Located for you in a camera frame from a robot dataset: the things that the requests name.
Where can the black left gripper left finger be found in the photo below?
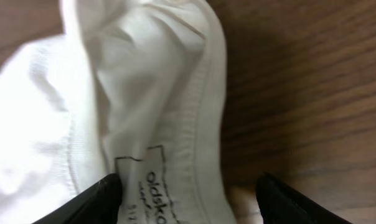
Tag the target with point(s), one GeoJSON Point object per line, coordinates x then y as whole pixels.
{"type": "Point", "coordinates": [99, 204]}

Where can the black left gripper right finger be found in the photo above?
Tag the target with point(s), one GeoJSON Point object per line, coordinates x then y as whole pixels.
{"type": "Point", "coordinates": [281, 204]}

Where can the white t-shirt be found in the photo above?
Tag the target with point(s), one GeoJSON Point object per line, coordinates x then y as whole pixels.
{"type": "Point", "coordinates": [134, 88]}

